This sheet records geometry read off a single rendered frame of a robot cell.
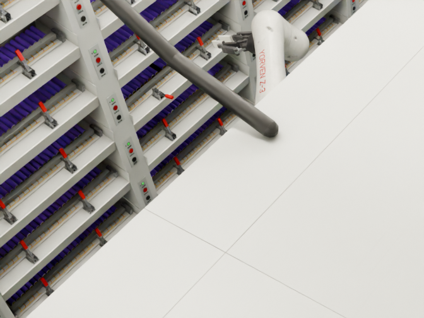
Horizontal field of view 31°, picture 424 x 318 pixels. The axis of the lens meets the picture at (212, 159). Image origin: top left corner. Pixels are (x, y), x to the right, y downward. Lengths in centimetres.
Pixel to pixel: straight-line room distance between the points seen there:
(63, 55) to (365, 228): 166
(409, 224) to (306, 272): 13
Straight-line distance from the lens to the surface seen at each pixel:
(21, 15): 229
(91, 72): 251
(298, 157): 100
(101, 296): 91
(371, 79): 111
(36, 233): 270
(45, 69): 240
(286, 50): 251
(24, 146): 246
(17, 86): 237
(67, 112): 253
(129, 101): 276
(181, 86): 284
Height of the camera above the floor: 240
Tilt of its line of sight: 42 degrees down
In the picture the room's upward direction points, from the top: 15 degrees counter-clockwise
